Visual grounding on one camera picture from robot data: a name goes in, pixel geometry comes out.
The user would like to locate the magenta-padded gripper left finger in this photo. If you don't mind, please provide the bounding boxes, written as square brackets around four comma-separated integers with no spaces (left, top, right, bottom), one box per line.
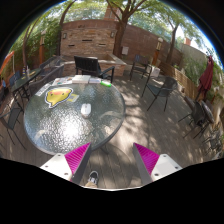
[39,142,93,185]

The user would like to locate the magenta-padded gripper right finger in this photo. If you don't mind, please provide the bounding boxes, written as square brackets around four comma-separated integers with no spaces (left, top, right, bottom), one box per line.
[132,142,183,186]

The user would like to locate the white computer mouse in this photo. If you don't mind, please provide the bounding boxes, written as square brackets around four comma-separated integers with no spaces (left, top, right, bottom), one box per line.
[80,103,92,118]

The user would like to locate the yellow duck-shaped mouse pad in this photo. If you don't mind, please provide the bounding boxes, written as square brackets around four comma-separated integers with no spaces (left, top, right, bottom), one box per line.
[44,86,74,109]

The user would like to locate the yellow paper card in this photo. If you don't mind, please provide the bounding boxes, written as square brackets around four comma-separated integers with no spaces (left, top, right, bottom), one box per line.
[68,93,80,103]

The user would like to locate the dark mesh chair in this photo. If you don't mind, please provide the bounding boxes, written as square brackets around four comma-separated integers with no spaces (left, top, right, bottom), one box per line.
[178,99,216,139]

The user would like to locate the black metal armchair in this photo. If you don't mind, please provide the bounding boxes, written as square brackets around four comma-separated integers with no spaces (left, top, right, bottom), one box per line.
[129,54,151,82]
[0,106,28,151]
[141,75,179,112]

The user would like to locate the white license plate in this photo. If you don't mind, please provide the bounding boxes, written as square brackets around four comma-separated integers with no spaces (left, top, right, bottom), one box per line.
[34,83,53,98]

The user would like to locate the colourful printed sheet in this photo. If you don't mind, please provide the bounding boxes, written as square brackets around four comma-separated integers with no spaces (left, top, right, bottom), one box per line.
[51,76,74,87]

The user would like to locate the green tube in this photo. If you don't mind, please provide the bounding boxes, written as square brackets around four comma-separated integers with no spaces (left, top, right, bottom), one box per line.
[100,80,113,88]

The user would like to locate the dark wicker chair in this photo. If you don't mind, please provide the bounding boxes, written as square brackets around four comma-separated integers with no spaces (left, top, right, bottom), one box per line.
[39,54,64,72]
[28,64,65,98]

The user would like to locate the black slatted chair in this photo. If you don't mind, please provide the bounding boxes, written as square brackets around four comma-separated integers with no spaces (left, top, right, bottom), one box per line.
[73,55,116,84]

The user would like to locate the dark round side table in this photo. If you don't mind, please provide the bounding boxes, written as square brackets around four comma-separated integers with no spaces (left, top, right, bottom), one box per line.
[10,68,43,111]

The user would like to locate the red closed umbrella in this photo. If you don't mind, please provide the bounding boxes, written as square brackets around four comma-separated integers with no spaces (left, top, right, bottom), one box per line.
[197,54,215,101]

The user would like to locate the blue chair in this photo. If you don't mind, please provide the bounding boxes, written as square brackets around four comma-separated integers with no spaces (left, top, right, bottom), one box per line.
[8,71,23,88]

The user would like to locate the stone fire pit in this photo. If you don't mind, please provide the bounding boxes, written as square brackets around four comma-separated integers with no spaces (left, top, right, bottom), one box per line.
[63,53,128,78]

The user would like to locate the orange canopy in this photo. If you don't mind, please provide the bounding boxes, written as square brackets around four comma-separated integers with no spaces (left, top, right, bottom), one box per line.
[0,50,16,76]

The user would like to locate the large tree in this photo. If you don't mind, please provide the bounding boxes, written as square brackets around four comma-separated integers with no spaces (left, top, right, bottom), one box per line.
[106,0,148,59]

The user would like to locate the wooden lamp post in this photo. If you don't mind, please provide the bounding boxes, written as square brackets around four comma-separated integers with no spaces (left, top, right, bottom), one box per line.
[38,29,48,66]
[151,37,164,66]

